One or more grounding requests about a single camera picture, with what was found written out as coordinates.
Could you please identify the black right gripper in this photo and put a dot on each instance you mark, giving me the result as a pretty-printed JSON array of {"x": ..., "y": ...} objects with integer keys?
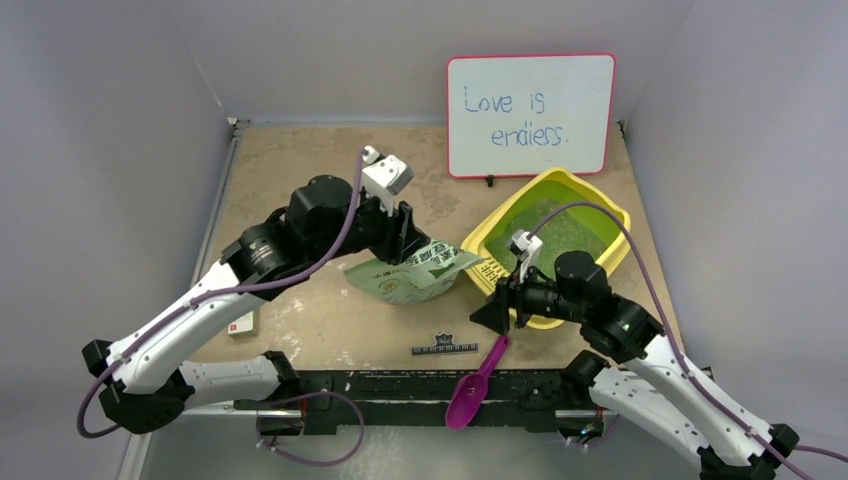
[{"x": 506, "y": 302}]

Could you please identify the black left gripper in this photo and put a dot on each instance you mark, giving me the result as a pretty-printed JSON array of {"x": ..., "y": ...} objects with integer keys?
[{"x": 401, "y": 237}]

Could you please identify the green cat litter bag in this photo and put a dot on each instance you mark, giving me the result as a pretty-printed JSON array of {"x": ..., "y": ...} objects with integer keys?
[{"x": 429, "y": 272}]

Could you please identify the purple plastic litter scoop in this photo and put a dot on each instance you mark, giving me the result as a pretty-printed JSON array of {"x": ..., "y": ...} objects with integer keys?
[{"x": 471, "y": 390}]

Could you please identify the yellow sifting litter tray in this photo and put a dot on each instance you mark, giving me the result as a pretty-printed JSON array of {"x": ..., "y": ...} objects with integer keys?
[{"x": 486, "y": 274}]

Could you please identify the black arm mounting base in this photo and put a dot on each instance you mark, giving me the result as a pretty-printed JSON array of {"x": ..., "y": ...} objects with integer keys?
[{"x": 535, "y": 400}]

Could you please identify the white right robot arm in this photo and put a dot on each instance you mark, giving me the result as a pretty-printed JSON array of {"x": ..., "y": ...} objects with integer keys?
[{"x": 633, "y": 369}]

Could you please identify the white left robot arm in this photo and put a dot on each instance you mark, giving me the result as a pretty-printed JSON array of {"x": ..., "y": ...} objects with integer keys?
[{"x": 146, "y": 380}]

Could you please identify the green cat litter granules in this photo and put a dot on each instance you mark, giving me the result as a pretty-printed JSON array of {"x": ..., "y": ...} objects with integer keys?
[{"x": 565, "y": 232}]

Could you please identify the pink framed whiteboard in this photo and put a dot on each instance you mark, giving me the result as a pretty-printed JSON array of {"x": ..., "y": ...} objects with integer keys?
[{"x": 519, "y": 115}]

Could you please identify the small white red card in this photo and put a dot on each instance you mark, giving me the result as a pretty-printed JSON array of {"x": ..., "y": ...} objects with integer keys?
[{"x": 245, "y": 326}]

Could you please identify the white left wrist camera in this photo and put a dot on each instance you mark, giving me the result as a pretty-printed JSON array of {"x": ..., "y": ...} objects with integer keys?
[{"x": 384, "y": 177}]

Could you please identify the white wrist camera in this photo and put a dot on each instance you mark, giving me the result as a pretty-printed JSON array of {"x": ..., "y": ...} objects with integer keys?
[
  {"x": 526, "y": 248},
  {"x": 384, "y": 177}
]

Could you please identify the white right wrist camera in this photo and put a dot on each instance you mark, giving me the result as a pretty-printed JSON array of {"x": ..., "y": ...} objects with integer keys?
[{"x": 526, "y": 248}]

